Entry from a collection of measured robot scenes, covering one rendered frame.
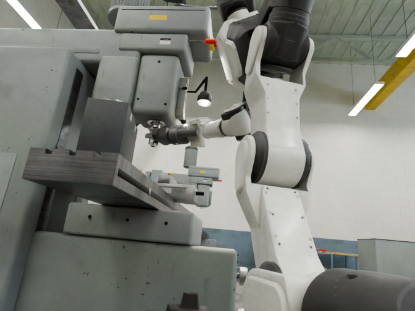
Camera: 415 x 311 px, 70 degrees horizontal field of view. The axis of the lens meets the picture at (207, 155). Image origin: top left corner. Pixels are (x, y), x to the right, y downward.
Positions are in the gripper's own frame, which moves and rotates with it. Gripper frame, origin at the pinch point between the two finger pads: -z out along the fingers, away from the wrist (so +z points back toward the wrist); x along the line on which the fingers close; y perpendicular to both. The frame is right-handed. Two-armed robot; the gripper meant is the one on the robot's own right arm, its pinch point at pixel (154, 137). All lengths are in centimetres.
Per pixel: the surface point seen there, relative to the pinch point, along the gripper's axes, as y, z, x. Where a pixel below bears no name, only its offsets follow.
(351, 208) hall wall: -75, 71, -724
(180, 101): -18.3, 11.1, -2.1
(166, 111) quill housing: -9.2, 9.9, 6.5
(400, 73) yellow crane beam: -349, 187, -577
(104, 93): -15.9, -16.4, 19.3
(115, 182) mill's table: 34, 32, 53
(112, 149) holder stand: 23, 23, 47
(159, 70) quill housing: -29.8, 4.5, 9.1
